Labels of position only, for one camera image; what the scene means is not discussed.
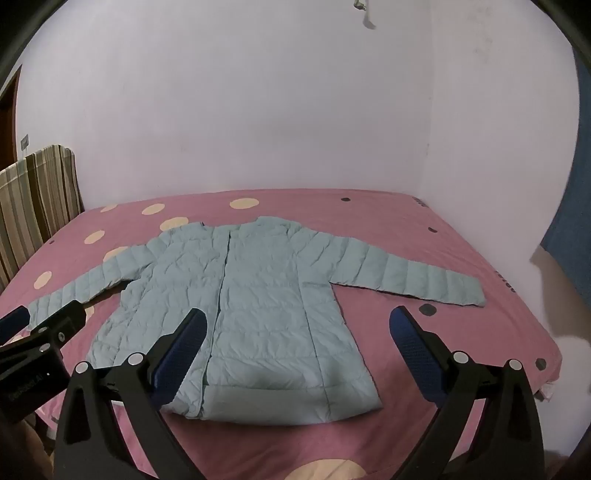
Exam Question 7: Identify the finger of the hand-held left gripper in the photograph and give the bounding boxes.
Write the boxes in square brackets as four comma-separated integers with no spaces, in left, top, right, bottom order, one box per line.
[0,306,31,345]
[28,300,88,355]

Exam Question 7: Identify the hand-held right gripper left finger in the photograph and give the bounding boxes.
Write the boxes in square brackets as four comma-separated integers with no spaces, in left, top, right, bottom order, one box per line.
[55,308,208,480]

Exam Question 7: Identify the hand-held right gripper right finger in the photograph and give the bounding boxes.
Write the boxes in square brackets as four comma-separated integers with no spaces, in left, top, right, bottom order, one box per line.
[389,305,546,480]

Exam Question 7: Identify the light blue puffer jacket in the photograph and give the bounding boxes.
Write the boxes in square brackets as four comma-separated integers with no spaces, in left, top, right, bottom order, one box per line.
[27,216,487,414]

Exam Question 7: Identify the person's left forearm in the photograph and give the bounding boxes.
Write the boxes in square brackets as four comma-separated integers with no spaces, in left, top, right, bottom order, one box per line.
[0,411,49,480]

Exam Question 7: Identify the striped headboard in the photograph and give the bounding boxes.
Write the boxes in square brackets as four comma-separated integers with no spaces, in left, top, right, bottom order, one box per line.
[0,144,85,292]

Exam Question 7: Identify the pink polka dot bed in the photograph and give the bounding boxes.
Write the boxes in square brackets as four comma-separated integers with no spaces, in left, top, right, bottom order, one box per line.
[0,187,563,480]

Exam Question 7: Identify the brown wooden door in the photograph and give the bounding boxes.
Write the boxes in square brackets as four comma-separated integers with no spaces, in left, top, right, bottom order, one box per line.
[0,65,23,172]

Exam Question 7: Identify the blue curtain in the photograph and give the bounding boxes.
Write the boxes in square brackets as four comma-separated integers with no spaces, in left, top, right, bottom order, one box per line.
[539,46,591,297]

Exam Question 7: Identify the wall hook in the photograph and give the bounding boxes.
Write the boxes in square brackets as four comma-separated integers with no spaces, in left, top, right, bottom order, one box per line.
[353,0,378,31]

